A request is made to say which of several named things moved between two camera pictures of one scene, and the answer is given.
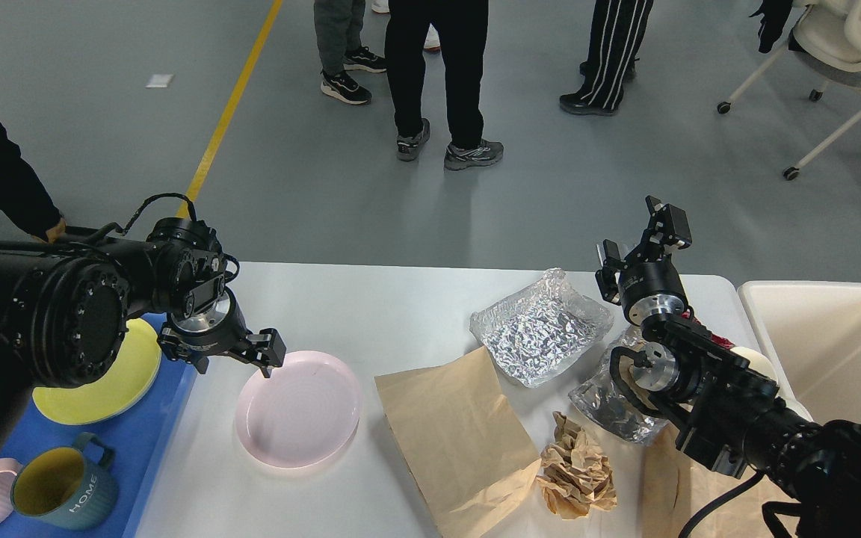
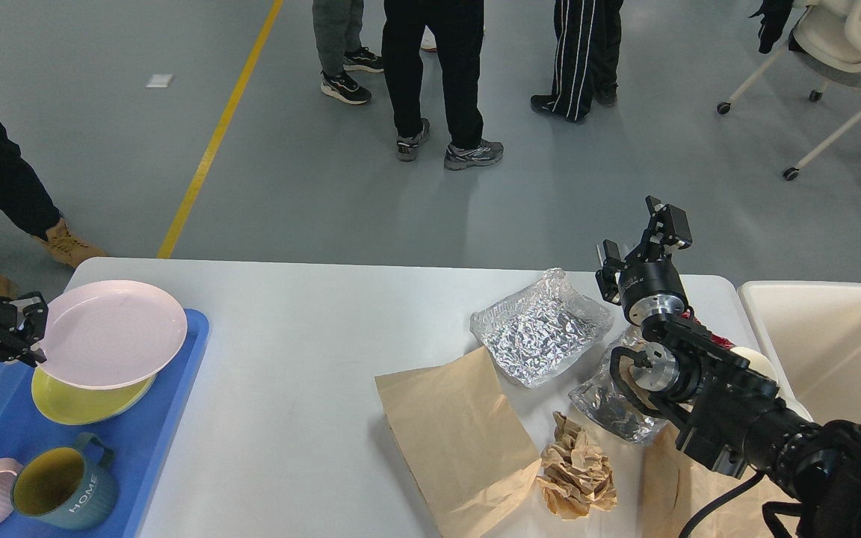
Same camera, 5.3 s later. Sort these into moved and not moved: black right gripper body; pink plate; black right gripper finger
Moved: pink plate
Not moved: black right gripper finger; black right gripper body
